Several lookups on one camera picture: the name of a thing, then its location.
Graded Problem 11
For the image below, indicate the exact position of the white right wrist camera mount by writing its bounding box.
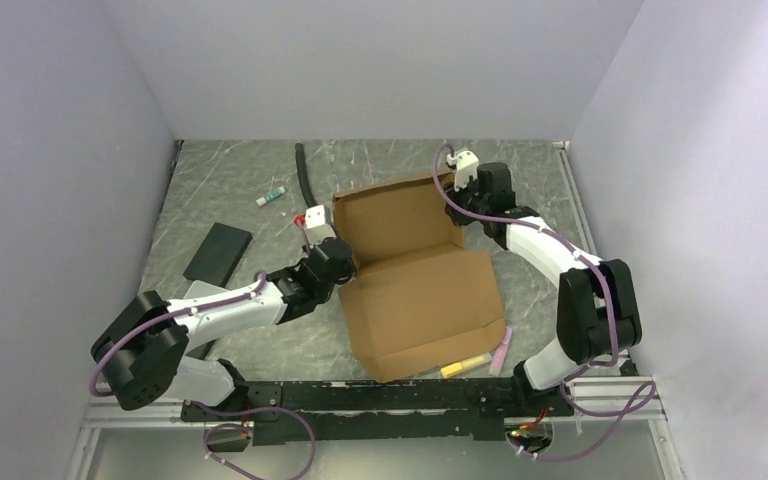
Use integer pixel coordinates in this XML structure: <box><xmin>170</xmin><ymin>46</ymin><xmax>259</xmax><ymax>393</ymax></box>
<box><xmin>446</xmin><ymin>148</ymin><xmax>479</xmax><ymax>192</ymax></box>

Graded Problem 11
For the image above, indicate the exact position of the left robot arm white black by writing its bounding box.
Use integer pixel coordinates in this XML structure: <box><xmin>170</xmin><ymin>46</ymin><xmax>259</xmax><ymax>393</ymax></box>
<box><xmin>89</xmin><ymin>237</ymin><xmax>356</xmax><ymax>420</ymax></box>

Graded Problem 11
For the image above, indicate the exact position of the brown cardboard box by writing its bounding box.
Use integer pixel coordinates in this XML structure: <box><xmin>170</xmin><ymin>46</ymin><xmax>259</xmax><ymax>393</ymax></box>
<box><xmin>333</xmin><ymin>174</ymin><xmax>506</xmax><ymax>383</ymax></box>

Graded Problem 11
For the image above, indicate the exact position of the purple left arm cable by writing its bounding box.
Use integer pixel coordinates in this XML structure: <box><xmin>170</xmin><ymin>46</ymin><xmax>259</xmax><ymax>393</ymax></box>
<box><xmin>89</xmin><ymin>221</ymin><xmax>317</xmax><ymax>480</ymax></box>

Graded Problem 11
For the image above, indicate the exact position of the yellow highlighter marker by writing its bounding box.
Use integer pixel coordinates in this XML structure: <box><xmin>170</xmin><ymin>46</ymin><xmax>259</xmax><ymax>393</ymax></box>
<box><xmin>440</xmin><ymin>353</ymin><xmax>493</xmax><ymax>379</ymax></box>

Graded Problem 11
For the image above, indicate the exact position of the black flat rectangular block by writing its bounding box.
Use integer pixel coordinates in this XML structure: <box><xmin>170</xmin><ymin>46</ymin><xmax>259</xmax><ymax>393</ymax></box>
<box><xmin>183</xmin><ymin>223</ymin><xmax>253</xmax><ymax>287</ymax></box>

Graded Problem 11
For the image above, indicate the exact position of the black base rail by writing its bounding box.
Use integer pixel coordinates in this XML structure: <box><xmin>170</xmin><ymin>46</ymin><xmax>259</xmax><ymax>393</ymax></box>
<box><xmin>181</xmin><ymin>377</ymin><xmax>572</xmax><ymax>446</ymax></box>

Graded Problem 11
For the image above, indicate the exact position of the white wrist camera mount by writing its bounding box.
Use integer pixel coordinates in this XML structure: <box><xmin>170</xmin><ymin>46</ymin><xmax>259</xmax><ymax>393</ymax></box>
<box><xmin>293</xmin><ymin>205</ymin><xmax>336</xmax><ymax>250</ymax></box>
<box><xmin>446</xmin><ymin>148</ymin><xmax>479</xmax><ymax>192</ymax></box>

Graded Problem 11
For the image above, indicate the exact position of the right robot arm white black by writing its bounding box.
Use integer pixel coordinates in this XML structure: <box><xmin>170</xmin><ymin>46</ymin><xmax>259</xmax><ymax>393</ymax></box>
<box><xmin>439</xmin><ymin>151</ymin><xmax>642</xmax><ymax>415</ymax></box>

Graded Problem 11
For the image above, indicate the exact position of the black rubber hose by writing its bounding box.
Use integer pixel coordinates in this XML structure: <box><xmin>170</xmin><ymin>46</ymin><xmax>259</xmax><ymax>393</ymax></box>
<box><xmin>294</xmin><ymin>142</ymin><xmax>322</xmax><ymax>211</ymax></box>

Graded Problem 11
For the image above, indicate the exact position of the pink highlighter marker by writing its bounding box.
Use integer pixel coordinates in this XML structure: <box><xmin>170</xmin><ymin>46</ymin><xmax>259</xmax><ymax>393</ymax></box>
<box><xmin>488</xmin><ymin>326</ymin><xmax>513</xmax><ymax>377</ymax></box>

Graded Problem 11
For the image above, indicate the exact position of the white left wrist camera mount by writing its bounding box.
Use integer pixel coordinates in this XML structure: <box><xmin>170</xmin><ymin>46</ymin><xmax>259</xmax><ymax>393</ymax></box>
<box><xmin>293</xmin><ymin>205</ymin><xmax>336</xmax><ymax>250</ymax></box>

